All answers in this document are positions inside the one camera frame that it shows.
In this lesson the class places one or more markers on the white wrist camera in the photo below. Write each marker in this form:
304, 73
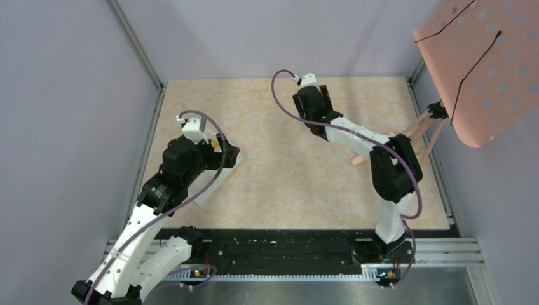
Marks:
193, 128
305, 80

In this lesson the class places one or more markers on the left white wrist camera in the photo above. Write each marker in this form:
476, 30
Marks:
193, 128

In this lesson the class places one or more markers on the aluminium frame rail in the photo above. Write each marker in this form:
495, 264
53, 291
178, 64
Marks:
134, 43

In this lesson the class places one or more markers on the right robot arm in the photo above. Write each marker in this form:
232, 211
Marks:
394, 166

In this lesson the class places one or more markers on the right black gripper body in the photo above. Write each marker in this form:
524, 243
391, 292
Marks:
325, 97

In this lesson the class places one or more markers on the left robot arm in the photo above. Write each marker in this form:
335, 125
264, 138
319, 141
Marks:
124, 277

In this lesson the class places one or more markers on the pink tripod stand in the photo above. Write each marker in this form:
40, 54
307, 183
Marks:
417, 129

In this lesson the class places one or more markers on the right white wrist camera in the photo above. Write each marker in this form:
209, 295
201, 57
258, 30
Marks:
305, 80

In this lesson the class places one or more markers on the white divided plastic tray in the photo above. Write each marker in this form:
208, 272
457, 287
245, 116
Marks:
211, 179

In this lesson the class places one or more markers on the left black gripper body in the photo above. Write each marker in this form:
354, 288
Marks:
206, 157

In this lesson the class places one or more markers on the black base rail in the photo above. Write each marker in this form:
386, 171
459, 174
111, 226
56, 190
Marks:
296, 252

